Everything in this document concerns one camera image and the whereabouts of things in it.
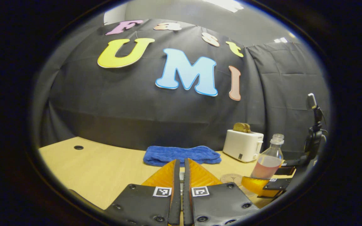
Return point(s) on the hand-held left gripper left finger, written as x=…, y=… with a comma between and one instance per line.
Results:
x=176, y=194

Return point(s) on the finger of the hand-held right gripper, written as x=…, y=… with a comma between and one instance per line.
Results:
x=280, y=184
x=287, y=169

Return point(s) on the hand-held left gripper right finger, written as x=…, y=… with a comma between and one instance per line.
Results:
x=186, y=194

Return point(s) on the clear plastic water bottle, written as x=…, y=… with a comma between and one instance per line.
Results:
x=267, y=163

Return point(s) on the round wooden coaster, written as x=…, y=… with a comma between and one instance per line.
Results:
x=231, y=179

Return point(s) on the blue towel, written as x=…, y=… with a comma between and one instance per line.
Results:
x=181, y=155

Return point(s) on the white toaster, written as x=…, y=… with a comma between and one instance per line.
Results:
x=240, y=146

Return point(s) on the brown bread slice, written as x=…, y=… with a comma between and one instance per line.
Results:
x=248, y=128
x=239, y=127

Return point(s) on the black backdrop cloth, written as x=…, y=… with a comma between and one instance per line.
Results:
x=137, y=110

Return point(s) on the small ceiling light panel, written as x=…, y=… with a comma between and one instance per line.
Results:
x=280, y=40

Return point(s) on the long ceiling light panel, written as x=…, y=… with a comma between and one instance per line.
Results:
x=228, y=4

